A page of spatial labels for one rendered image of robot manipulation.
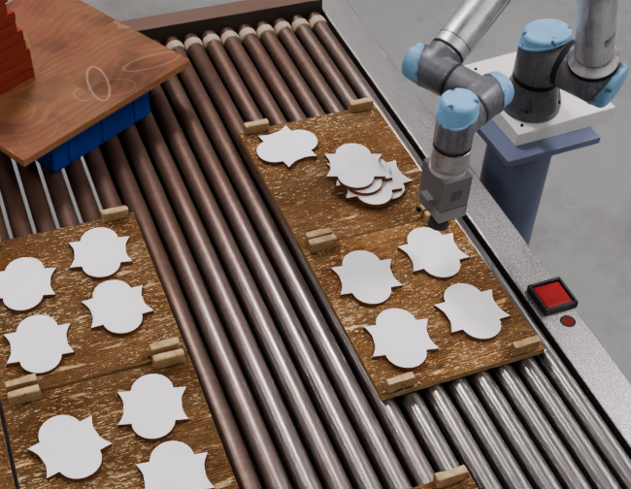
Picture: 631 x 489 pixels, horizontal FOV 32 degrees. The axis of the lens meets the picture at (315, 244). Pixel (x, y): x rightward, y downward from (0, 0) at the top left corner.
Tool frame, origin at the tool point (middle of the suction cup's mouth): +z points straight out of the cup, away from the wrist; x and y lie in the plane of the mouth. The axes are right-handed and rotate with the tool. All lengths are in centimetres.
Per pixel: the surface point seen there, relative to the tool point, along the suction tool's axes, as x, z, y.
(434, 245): 1.0, 8.0, -1.4
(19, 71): -66, -5, -76
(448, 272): -0.3, 8.0, 6.4
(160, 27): -24, 8, -100
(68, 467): -84, 8, 21
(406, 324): -15.2, 8.0, 15.6
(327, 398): -36.2, 10.6, 23.9
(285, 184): -19.4, 9.0, -32.2
